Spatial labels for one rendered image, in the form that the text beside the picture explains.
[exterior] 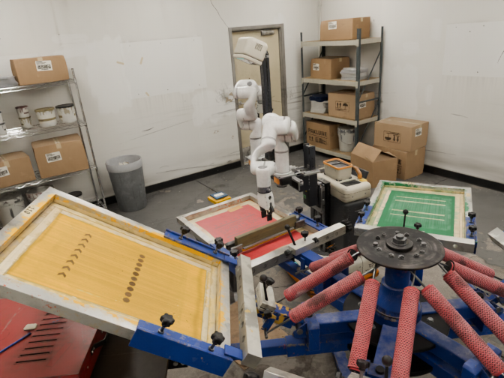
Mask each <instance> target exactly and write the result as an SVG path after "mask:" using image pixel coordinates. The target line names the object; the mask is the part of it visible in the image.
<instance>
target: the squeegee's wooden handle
mask: <svg viewBox="0 0 504 378"><path fill-rule="evenodd" d="M295 222H296V215H295V214H291V215H289V216H287V217H284V218H281V219H280V220H276V221H274V222H271V223H268V224H266V225H264V226H261V227H258V228H256V229H253V230H251V231H248V232H245V233H243V234H241V235H237V236H235V238H234V239H235V246H237V245H240V244H243V245H242V249H243V247H245V246H247V245H250V244H253V243H254V242H258V241H259V240H262V239H265V238H267V237H269V236H272V235H274V234H276V233H279V232H282V231H284V230H286V229H285V228H284V227H285V225H286V224H289V225H290V228H291V227H294V228H295Z"/></svg>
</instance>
